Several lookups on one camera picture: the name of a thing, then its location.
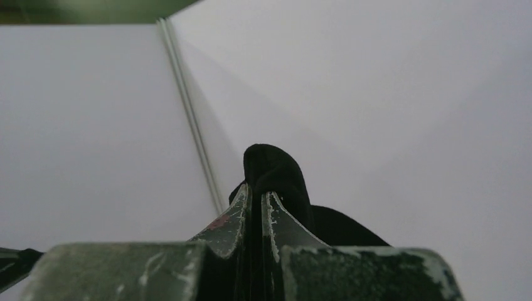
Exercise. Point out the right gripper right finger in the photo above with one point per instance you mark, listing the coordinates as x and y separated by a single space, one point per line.
280 228

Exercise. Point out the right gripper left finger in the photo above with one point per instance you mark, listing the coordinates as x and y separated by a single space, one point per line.
226 234

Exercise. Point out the black t shirt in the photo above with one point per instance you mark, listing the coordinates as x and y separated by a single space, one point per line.
268 168

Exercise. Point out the left corner aluminium profile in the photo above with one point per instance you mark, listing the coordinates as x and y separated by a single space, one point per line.
170 40

